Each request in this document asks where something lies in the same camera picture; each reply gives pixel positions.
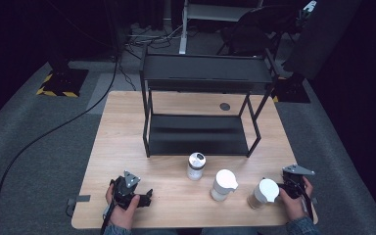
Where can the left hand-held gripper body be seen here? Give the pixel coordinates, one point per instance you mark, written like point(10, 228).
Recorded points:
point(124, 191)

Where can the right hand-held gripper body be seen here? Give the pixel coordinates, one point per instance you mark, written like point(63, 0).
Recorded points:
point(294, 182)

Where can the white round-lid jar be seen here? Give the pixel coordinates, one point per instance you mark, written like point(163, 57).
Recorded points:
point(263, 194)

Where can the silver-lid glass jar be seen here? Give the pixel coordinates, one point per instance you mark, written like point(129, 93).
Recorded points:
point(196, 167)

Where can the black two-tier metal rack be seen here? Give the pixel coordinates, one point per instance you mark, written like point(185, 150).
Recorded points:
point(202, 130)

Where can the person's right hand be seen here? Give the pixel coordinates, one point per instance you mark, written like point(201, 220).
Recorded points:
point(292, 207)

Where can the person's left hand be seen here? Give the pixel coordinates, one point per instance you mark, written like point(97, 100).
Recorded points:
point(122, 215)

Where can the grey table edge clamp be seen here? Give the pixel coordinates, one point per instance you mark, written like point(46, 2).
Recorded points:
point(78, 199)

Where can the white spout-lid jar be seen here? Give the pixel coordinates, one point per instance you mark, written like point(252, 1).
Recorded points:
point(223, 185)

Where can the black yellow-striped stand base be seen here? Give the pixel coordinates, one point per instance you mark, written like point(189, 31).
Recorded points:
point(292, 89)
point(63, 81)

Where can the round table grommet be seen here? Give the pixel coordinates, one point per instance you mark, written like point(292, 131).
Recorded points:
point(225, 106)

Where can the dark grey panel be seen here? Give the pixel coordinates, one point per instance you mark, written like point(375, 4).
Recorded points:
point(319, 39)

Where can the black chair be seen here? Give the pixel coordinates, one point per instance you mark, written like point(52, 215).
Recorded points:
point(251, 32)

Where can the white device on stand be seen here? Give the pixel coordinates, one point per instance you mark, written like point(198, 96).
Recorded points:
point(309, 6)

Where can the white desk frame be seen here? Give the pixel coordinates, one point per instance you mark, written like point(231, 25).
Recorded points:
point(184, 29)

